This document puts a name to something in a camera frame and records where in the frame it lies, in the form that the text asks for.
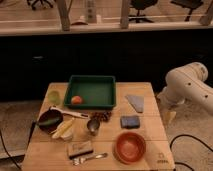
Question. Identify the metal measuring cup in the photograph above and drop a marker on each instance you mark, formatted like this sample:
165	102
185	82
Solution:
93	126

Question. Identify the office chair right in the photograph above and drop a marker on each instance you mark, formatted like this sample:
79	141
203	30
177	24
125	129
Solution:
190	4

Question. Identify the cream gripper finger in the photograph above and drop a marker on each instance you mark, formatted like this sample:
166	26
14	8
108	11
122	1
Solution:
169	117

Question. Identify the silver fork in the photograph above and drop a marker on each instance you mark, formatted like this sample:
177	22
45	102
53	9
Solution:
81	160

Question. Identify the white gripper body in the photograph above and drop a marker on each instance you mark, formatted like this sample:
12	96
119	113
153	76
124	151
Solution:
169	99

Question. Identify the office chair left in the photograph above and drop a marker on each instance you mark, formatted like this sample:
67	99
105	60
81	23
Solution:
43	3

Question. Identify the white handled peeler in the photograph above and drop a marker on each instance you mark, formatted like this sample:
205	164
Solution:
74	114

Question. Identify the office chair centre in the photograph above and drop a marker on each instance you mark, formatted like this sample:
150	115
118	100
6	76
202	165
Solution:
141	5

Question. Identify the green plastic tray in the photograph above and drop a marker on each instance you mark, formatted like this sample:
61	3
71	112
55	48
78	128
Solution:
97	92

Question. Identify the office chair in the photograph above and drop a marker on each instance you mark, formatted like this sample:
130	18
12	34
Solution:
141	5
190	4
43	3

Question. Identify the orange fruit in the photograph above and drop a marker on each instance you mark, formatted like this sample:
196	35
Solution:
76	100

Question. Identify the green cucumber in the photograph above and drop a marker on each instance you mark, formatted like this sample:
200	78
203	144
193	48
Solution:
50	121

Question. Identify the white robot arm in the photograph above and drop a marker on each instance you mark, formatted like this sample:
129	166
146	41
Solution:
185	83

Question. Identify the wooden block brush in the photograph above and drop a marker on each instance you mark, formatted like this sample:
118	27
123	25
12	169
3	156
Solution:
78	149

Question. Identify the black bowl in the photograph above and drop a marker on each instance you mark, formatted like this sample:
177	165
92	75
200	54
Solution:
47	115

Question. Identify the grey towel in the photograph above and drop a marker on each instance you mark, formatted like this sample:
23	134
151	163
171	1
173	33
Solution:
137	102

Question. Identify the brown pine cone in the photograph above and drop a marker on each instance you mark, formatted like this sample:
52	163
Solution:
102	116

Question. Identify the red bowl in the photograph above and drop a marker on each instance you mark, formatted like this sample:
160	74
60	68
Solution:
129	148

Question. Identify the blue sponge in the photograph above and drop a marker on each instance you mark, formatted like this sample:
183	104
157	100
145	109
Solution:
130	122

